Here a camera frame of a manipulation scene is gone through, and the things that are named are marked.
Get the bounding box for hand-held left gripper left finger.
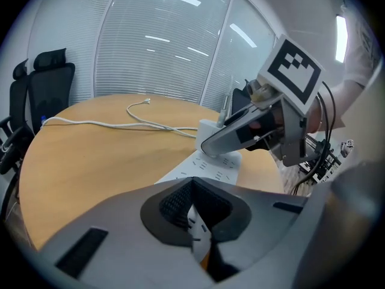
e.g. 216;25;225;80
38;176;215;289

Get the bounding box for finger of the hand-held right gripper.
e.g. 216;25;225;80
200;96;284;158

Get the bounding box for white window blinds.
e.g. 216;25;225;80
28;0;276;108

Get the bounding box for person's white printed shirt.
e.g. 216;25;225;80
339;4;384;129

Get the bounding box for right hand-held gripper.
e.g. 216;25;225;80
224;34;325;167

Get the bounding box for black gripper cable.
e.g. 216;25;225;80
288;81;337;196

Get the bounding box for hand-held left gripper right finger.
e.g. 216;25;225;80
192;176;310;283

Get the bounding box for white power strip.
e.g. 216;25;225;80
155;149;243;263

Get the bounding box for person's right forearm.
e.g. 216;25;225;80
305;81;366;134

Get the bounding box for black metal frame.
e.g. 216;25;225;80
300;131;344;187

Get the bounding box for black office chair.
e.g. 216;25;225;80
26;48;76;132
231;87;252;116
0;58;31;175

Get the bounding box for beige gripper camera module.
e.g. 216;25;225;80
244;79;282;110

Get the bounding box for round wooden table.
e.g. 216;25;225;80
17;93;285;252

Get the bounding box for white cable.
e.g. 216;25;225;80
126;73;234;154
40;116;200;138

